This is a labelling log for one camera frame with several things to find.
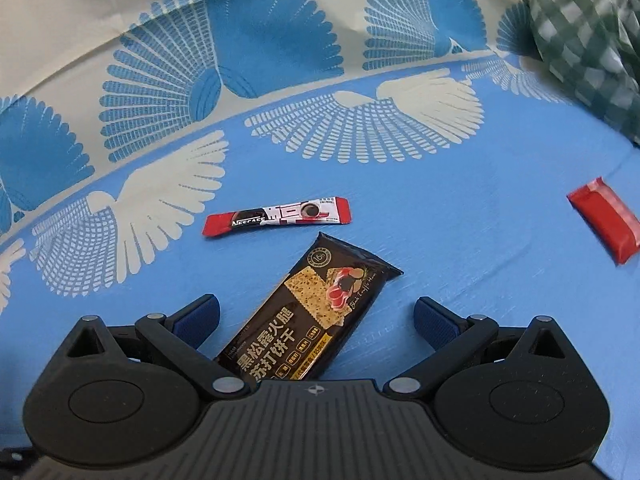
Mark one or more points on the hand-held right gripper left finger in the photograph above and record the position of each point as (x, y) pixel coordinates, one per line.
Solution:
(197, 320)

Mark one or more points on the red coffee stick sachet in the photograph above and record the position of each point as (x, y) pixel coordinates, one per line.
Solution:
(240, 223)

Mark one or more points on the green checked cloth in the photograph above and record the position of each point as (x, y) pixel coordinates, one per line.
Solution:
(585, 25)

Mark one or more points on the plain red snack packet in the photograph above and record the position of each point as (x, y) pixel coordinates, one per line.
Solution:
(605, 215)

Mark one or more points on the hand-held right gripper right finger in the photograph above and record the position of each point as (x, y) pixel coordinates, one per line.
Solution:
(436, 322)

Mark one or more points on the blue cream fan-print bedsheet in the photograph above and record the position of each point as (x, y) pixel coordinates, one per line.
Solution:
(475, 260)

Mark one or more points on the black cracker packet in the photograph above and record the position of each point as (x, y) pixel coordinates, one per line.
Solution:
(310, 305)

